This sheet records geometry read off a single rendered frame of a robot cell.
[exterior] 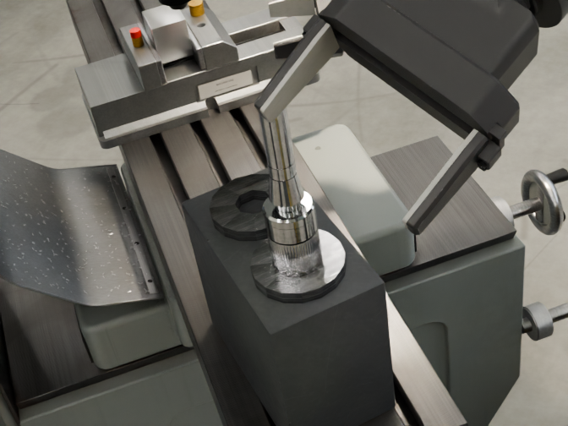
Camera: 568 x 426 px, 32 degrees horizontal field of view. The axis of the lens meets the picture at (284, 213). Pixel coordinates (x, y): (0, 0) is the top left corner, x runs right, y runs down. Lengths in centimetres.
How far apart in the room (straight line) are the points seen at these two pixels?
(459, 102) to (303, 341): 44
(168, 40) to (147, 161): 18
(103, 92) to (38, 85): 207
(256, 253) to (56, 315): 64
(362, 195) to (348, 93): 170
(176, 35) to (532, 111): 175
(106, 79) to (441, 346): 68
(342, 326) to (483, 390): 85
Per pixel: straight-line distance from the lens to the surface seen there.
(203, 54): 144
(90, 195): 149
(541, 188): 169
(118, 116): 145
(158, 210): 133
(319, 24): 55
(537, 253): 256
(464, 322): 159
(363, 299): 91
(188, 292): 120
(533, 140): 291
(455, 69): 52
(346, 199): 145
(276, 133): 81
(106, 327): 135
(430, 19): 53
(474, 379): 171
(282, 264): 90
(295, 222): 86
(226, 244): 97
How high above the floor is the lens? 177
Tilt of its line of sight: 41 degrees down
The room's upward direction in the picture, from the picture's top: 10 degrees counter-clockwise
